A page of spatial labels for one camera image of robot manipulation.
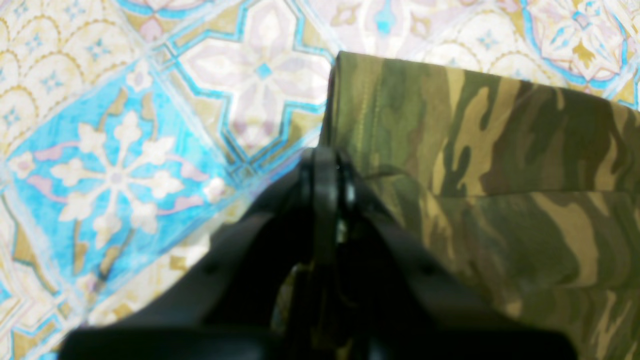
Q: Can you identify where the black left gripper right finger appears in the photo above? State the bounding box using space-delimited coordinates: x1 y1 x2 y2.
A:
336 155 578 360

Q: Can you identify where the camouflage T-shirt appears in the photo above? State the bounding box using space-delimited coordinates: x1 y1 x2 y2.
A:
319 51 640 360

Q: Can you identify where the patterned tile tablecloth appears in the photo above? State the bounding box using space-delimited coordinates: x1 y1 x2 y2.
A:
0 0 639 360

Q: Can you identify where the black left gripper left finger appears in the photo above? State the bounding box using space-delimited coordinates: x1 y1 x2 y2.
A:
59 146 339 360

